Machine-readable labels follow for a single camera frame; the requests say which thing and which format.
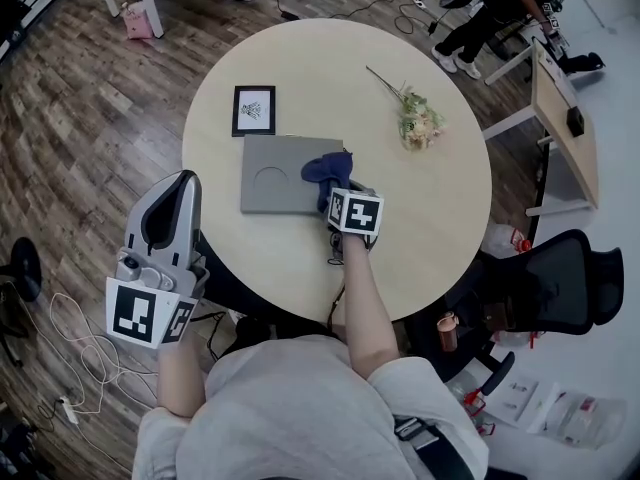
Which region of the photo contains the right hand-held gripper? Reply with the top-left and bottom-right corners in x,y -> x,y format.
326,179 -> 386,265

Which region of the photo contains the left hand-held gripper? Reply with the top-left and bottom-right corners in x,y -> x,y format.
104,169 -> 210,351

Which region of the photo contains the dark blue cloth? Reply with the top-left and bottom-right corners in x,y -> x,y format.
300,151 -> 355,214

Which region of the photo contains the grey box with round cutout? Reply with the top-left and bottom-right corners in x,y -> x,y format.
239,134 -> 346,216

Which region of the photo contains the person's left forearm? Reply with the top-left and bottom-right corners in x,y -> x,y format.
156,335 -> 207,418

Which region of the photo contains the person's right forearm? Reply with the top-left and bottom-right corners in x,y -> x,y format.
342,231 -> 401,382

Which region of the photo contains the artificial flower bouquet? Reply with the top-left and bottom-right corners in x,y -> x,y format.
365,65 -> 447,153

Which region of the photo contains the black round stool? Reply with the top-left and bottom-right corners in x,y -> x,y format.
0,236 -> 44,303

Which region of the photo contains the pink bottle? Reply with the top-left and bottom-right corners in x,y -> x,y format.
436,311 -> 459,353

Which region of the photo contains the brown bag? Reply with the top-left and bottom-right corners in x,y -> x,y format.
482,300 -> 516,332

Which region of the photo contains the pink bag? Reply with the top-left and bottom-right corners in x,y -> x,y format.
121,1 -> 154,41

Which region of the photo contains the white plug adapter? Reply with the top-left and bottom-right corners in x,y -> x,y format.
57,395 -> 81,425

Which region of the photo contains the black mesh office chair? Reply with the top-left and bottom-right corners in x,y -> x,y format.
407,228 -> 625,384

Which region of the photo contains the person's white shirt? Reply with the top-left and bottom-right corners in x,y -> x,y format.
130,335 -> 490,480

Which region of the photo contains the white table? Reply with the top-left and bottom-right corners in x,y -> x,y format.
42,0 -> 165,39

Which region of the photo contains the wooden desk with white legs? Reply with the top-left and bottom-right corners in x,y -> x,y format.
482,37 -> 600,218

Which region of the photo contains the white paper sheet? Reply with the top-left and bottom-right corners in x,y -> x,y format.
487,378 -> 541,427

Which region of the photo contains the black bag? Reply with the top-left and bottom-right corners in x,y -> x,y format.
562,51 -> 606,75

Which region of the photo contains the clear plastic bag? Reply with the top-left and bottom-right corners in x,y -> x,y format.
529,382 -> 629,450

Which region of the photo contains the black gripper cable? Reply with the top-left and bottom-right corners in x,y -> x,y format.
327,247 -> 347,329

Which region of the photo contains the black picture frame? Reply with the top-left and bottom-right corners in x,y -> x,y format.
231,85 -> 277,138

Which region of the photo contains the white floor cable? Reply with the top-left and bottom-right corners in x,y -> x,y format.
19,291 -> 161,422

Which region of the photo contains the clear red-handled water bottle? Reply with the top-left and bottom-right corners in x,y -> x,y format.
492,328 -> 544,350
447,370 -> 496,437
482,221 -> 534,255

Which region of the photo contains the black floor cable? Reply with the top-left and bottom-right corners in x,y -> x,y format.
272,0 -> 436,37

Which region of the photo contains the black waist strap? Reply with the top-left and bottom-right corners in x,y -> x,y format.
393,415 -> 476,480

